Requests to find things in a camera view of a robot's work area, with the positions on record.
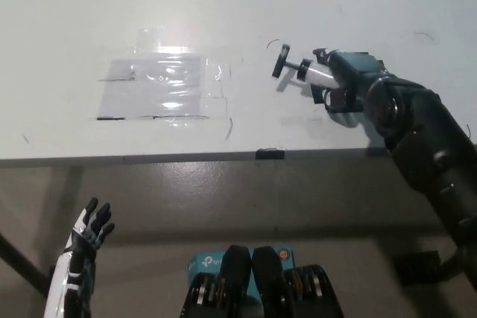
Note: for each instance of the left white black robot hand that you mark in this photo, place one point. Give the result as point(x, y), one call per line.
point(67, 269)

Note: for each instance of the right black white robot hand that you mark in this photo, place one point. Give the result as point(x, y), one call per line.
point(354, 68)

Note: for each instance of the small black tape strip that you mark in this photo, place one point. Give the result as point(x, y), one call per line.
point(270, 153)

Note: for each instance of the teal router box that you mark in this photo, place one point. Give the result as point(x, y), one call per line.
point(205, 263)

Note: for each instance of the clear plastic sheet taped down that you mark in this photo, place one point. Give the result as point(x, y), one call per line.
point(156, 87)

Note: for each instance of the black table leg frame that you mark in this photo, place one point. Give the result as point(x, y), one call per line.
point(417, 264)
point(22, 258)

